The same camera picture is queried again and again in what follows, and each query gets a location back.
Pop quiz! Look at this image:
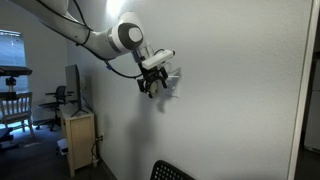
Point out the white double switch plate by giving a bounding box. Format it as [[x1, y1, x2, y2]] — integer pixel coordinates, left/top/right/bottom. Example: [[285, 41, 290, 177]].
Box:
[[165, 75, 182, 99]]

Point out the black camera tripod stand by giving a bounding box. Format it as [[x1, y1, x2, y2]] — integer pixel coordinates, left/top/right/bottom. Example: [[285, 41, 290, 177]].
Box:
[[0, 65, 33, 100]]

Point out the bright window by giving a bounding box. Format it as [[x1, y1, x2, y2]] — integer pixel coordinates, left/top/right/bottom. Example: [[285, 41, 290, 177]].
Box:
[[0, 29, 27, 85]]

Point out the white box on floor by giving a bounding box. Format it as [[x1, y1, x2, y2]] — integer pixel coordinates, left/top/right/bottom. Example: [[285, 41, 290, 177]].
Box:
[[56, 138, 69, 156]]

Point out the white door frame trim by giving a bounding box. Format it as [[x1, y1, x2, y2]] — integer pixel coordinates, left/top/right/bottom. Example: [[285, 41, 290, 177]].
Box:
[[287, 0, 320, 180]]

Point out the black office swivel chair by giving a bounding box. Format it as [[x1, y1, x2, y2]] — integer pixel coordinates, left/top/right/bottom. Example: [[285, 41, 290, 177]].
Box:
[[35, 85, 73, 132]]

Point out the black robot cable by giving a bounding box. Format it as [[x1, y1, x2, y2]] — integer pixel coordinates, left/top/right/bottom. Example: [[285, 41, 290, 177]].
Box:
[[103, 59, 145, 80]]

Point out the light wooden cabinet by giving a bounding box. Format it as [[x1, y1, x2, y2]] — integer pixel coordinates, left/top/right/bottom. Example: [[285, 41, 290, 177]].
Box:
[[59, 107, 98, 178]]

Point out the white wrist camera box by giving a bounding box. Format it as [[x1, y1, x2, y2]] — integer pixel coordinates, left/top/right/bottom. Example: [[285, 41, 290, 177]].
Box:
[[141, 49, 177, 71]]

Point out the white wooden slatted chair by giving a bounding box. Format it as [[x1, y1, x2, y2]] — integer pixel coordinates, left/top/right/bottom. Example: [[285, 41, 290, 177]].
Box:
[[0, 92, 36, 136]]

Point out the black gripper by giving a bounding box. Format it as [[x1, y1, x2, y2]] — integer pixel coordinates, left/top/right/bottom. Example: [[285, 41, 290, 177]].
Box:
[[137, 66, 169, 99]]

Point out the black perforated metal chair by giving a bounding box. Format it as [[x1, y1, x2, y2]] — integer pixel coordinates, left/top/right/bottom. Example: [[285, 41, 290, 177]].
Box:
[[149, 159, 196, 180]]

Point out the black power cord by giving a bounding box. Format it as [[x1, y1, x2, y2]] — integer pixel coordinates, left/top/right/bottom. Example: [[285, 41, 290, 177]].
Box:
[[90, 133, 105, 168]]

